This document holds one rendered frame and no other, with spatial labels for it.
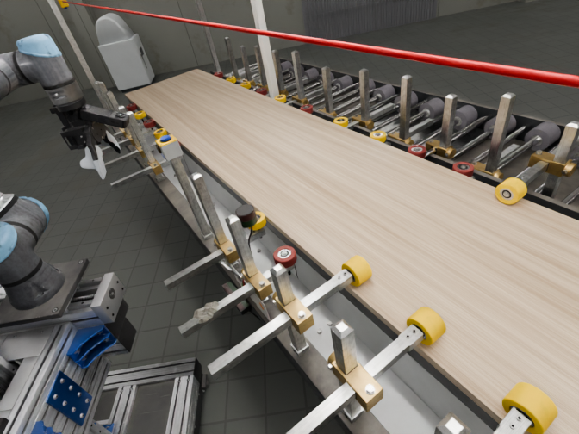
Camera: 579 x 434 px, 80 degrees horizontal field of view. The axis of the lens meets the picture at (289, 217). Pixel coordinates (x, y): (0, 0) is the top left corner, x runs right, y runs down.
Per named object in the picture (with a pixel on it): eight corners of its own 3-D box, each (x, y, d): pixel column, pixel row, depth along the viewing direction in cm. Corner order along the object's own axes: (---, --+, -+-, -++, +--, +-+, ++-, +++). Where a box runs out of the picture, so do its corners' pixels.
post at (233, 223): (263, 315, 133) (228, 222, 103) (258, 309, 136) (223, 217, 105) (270, 310, 135) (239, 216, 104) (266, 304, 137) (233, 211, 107)
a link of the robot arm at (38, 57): (19, 38, 82) (54, 29, 83) (46, 83, 89) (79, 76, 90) (4, 45, 76) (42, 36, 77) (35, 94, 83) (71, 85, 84)
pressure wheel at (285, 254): (286, 286, 123) (281, 264, 116) (274, 273, 129) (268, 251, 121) (304, 274, 126) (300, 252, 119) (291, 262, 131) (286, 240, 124)
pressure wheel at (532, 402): (536, 411, 65) (495, 392, 72) (549, 443, 66) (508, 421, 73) (552, 390, 67) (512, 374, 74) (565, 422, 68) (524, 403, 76)
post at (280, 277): (302, 367, 118) (275, 275, 87) (296, 359, 120) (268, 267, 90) (310, 360, 119) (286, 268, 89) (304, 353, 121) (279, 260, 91)
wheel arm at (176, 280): (170, 292, 129) (165, 285, 126) (167, 287, 131) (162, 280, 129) (266, 235, 144) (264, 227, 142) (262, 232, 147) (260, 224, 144)
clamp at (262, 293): (261, 300, 117) (258, 291, 114) (242, 277, 126) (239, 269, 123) (275, 291, 119) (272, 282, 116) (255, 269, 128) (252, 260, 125)
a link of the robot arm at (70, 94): (80, 77, 89) (66, 87, 83) (90, 94, 92) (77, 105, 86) (52, 83, 90) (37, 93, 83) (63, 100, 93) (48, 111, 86)
